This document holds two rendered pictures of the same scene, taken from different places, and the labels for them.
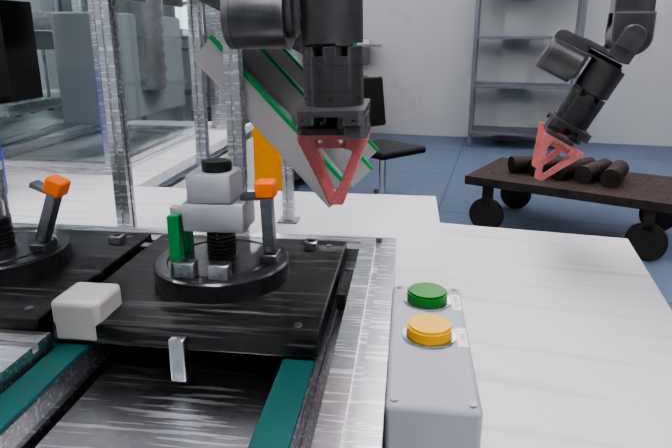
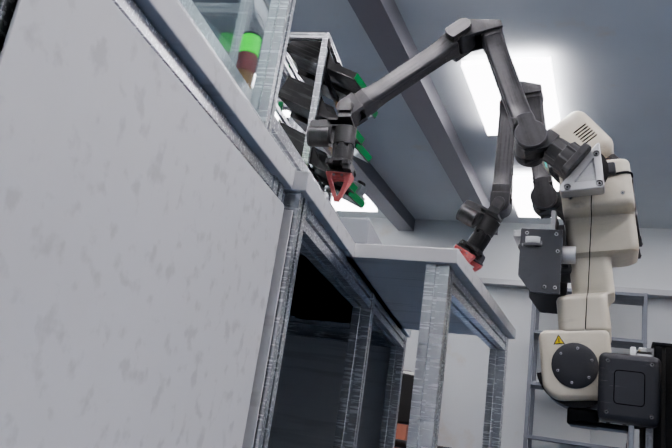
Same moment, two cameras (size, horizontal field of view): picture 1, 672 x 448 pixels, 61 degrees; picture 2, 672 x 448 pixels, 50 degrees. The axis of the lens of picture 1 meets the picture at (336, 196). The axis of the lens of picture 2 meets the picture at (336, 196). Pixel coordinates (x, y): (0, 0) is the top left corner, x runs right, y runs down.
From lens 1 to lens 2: 140 cm
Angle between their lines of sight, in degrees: 34
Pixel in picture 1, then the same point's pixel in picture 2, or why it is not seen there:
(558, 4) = not seen: hidden behind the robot
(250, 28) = (316, 135)
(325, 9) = (342, 130)
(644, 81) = not seen: outside the picture
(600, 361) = not seen: hidden behind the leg
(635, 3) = (500, 188)
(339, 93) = (343, 157)
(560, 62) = (466, 214)
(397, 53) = (446, 395)
